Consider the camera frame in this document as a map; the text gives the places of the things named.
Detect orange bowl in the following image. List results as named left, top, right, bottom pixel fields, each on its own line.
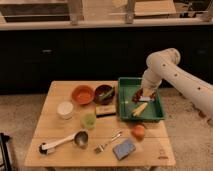
left=71, top=85, right=94, bottom=105

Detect orange fruit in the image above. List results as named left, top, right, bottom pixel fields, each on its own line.
left=131, top=125, right=145, bottom=140

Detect dark brown bowl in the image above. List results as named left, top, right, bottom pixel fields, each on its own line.
left=94, top=85, right=115, bottom=105

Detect green plastic cup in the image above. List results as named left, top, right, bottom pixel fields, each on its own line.
left=81, top=113, right=96, bottom=129

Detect green plastic tray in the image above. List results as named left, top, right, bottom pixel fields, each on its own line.
left=118, top=77, right=165, bottom=122

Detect dark red grapes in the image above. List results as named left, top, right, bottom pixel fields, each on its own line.
left=132, top=88, right=156, bottom=103

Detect black cabinet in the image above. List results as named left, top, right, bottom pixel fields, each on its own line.
left=0, top=25, right=213, bottom=94

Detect blue sponge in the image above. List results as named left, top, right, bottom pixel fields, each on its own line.
left=113, top=139, right=136, bottom=160

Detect white cup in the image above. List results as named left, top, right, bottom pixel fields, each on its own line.
left=57, top=101, right=74, bottom=119

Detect metal ladle white handle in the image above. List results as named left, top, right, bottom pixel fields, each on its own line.
left=39, top=131, right=89, bottom=155

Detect black object at floor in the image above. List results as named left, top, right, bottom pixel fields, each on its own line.
left=0, top=133, right=13, bottom=171

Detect wooden block sponge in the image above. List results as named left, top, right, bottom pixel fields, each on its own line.
left=95, top=105, right=116, bottom=118

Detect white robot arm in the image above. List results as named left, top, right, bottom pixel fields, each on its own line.
left=141, top=48, right=213, bottom=120

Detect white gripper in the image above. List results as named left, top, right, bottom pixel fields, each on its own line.
left=141, top=79, right=158, bottom=101

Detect silver fork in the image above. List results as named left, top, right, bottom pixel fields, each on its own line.
left=94, top=131, right=122, bottom=154

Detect yellow corn cob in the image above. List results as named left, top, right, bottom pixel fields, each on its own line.
left=132, top=102, right=148, bottom=116

